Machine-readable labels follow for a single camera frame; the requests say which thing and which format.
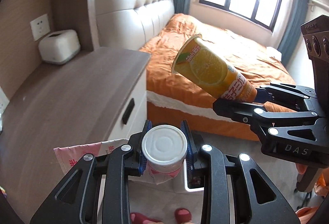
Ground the yellow orange drink cup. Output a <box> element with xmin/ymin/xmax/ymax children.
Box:
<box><xmin>171</xmin><ymin>34</ymin><xmax>257</xmax><ymax>103</ymax></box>

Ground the pink plastic bag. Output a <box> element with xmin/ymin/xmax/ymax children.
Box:
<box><xmin>53</xmin><ymin>138</ymin><xmax>129</xmax><ymax>178</ymax></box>

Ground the cream padded headboard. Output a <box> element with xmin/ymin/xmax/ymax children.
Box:
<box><xmin>95</xmin><ymin>0</ymin><xmax>175</xmax><ymax>52</ymax></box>

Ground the white cabinet drawer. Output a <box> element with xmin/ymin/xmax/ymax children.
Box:
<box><xmin>101</xmin><ymin>70</ymin><xmax>147</xmax><ymax>145</ymax></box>

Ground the white wall outlet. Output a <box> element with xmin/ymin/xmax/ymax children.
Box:
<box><xmin>0</xmin><ymin>86</ymin><xmax>10</xmax><ymax>112</ymax></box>
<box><xmin>30</xmin><ymin>13</ymin><xmax>50</xmax><ymax>41</ymax></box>

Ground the bed with orange blanket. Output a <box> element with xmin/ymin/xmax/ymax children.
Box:
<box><xmin>139</xmin><ymin>13</ymin><xmax>296</xmax><ymax>142</ymax></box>

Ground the black drawer handle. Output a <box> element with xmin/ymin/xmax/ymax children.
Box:
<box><xmin>122</xmin><ymin>99</ymin><xmax>135</xmax><ymax>124</ymax></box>

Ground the white pillow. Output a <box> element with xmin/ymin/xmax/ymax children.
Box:
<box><xmin>267</xmin><ymin>46</ymin><xmax>283</xmax><ymax>59</ymax></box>

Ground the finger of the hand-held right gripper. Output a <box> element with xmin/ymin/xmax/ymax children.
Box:
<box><xmin>254</xmin><ymin>82</ymin><xmax>318</xmax><ymax>113</ymax></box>
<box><xmin>213</xmin><ymin>98</ymin><xmax>322</xmax><ymax>142</ymax></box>

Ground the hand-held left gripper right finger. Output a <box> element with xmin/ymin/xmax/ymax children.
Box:
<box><xmin>180</xmin><ymin>120</ymin><xmax>301</xmax><ymax>224</ymax></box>

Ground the pink white paper cup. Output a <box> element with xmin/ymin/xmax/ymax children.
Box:
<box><xmin>141</xmin><ymin>124</ymin><xmax>188</xmax><ymax>186</ymax></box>

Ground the white waste bin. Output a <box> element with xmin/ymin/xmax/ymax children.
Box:
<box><xmin>177</xmin><ymin>162</ymin><xmax>206</xmax><ymax>192</ymax></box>

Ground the red slipper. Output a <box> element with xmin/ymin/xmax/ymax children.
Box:
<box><xmin>175</xmin><ymin>208</ymin><xmax>193</xmax><ymax>224</ymax></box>
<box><xmin>130</xmin><ymin>211</ymin><xmax>160</xmax><ymax>224</ymax></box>

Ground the white tissue box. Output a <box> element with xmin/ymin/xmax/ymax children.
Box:
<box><xmin>38</xmin><ymin>29</ymin><xmax>81</xmax><ymax>65</ymax></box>

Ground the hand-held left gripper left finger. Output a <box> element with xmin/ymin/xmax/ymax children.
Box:
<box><xmin>29</xmin><ymin>119</ymin><xmax>151</xmax><ymax>224</ymax></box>

